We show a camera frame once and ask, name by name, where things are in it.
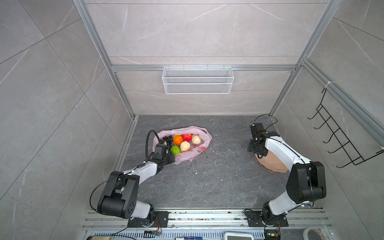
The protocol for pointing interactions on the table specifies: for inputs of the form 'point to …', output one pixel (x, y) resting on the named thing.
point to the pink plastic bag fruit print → (185, 156)
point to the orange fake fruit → (177, 139)
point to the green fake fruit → (175, 149)
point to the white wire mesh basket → (198, 80)
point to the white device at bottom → (238, 236)
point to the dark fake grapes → (168, 139)
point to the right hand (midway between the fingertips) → (255, 148)
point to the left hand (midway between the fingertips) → (172, 152)
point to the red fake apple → (187, 137)
